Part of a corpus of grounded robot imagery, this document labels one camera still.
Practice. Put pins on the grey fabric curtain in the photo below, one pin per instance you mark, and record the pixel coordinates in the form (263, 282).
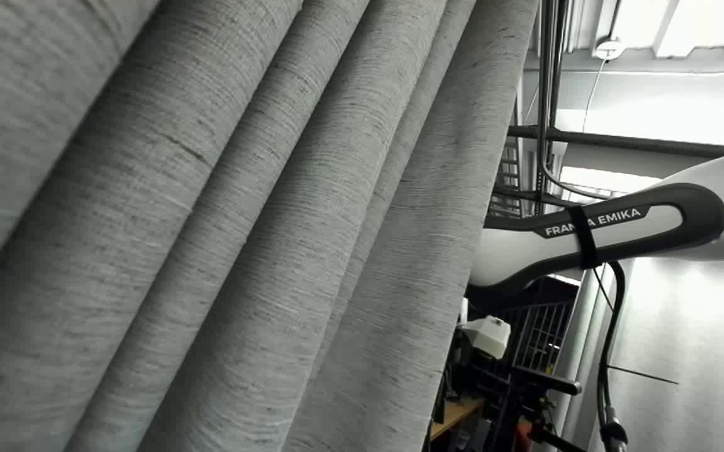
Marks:
(212, 252)

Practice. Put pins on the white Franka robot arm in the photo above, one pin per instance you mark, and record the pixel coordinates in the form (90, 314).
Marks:
(715, 216)

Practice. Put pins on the wooden table top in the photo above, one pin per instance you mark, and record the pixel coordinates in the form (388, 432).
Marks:
(456, 415)

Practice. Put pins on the black vertical pole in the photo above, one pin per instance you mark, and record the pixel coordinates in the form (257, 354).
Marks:
(548, 83)

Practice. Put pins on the orange black clamp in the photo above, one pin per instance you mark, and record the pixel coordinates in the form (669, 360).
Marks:
(546, 432)

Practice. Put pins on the black horizontal beam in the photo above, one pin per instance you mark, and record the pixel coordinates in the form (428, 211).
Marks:
(628, 142)

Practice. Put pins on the white smoke detector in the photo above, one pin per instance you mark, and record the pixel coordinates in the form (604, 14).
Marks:
(607, 49)

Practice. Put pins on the ceiling light panel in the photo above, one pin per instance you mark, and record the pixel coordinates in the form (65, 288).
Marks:
(703, 26)

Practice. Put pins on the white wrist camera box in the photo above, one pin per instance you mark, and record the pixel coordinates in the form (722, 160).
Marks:
(488, 336)

